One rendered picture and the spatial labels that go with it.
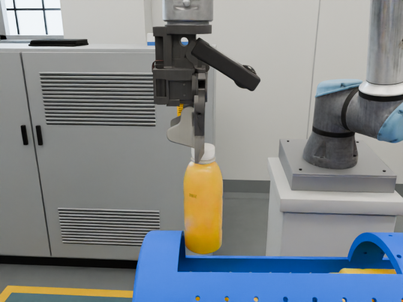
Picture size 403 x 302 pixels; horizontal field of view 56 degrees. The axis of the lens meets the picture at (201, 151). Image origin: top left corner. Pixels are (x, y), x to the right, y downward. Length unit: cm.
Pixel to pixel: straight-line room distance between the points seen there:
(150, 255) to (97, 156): 175
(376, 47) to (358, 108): 15
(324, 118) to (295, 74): 238
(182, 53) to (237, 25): 278
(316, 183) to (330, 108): 20
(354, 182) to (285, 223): 21
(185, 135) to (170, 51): 13
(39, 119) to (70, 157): 29
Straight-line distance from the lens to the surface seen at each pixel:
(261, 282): 60
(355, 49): 353
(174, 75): 56
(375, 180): 110
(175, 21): 56
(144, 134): 222
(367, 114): 98
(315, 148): 109
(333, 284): 62
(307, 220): 106
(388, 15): 92
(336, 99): 104
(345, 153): 109
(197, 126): 57
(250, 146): 353
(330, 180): 106
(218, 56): 58
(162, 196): 235
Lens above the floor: 158
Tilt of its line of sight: 19 degrees down
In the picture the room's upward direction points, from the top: straight up
